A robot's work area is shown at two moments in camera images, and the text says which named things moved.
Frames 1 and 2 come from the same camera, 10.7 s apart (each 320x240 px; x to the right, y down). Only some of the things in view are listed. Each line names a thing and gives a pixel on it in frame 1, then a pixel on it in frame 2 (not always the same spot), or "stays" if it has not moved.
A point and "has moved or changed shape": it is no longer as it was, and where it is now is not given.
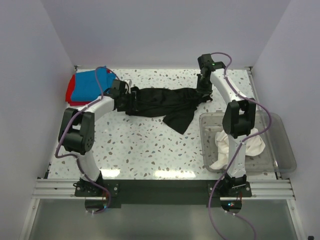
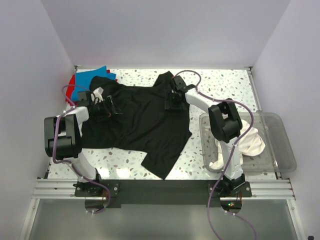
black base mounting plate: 160,193 stays
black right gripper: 205,91 to 169,104
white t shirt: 254,146 stays
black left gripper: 132,105 to 111,110
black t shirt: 178,106 has moved or changed shape
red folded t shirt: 69,90 stays
